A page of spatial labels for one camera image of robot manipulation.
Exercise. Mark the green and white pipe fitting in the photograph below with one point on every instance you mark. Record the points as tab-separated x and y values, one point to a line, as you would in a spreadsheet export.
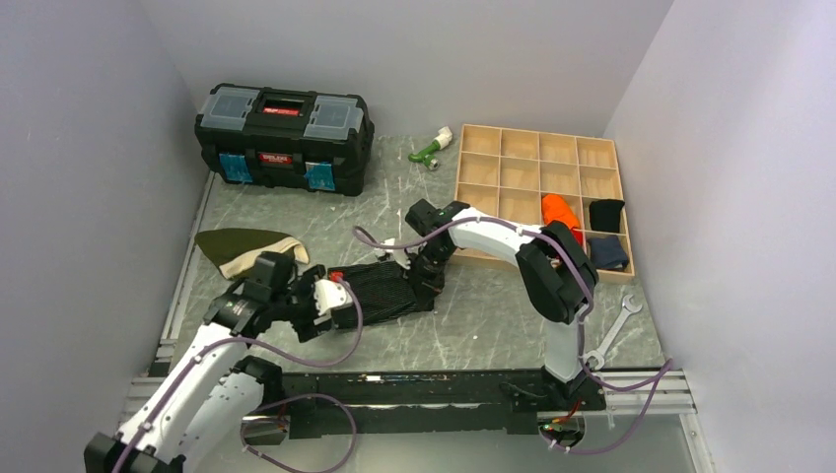
427	156

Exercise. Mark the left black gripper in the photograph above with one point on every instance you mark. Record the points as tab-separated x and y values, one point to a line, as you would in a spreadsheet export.
306	327

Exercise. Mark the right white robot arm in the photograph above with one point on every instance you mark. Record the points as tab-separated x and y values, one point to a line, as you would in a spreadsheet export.
559	279

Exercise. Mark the black striped underwear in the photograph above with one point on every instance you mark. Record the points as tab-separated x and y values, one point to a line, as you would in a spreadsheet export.
386	291

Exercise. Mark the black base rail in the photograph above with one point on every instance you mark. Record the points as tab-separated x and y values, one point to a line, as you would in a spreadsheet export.
516	402

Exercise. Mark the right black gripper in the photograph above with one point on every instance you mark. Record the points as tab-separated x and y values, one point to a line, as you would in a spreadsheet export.
425	289

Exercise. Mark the silver wrench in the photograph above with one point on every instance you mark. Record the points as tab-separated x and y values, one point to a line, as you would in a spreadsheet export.
595	359

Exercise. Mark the olive green underwear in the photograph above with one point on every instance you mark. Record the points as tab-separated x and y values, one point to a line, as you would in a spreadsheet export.
233	251

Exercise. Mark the navy blue rolled underwear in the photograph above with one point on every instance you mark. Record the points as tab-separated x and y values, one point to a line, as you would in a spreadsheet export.
608	253

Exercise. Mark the wooden compartment tray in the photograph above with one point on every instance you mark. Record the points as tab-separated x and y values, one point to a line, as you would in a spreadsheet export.
504	172

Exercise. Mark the black plastic toolbox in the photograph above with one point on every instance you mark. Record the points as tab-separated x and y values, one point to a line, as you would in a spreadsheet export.
279	138

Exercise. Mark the aluminium frame rail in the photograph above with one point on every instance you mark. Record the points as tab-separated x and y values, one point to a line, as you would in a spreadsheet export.
193	275

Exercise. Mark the black rolled underwear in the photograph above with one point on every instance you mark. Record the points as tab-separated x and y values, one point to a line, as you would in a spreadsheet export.
605	215

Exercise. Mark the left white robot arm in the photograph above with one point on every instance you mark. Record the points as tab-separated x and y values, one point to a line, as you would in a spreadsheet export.
216	382

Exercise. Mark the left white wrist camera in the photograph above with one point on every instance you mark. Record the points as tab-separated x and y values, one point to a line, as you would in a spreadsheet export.
331	294

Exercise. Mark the orange rolled underwear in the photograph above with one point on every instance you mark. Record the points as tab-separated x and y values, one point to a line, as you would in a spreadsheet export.
554	208

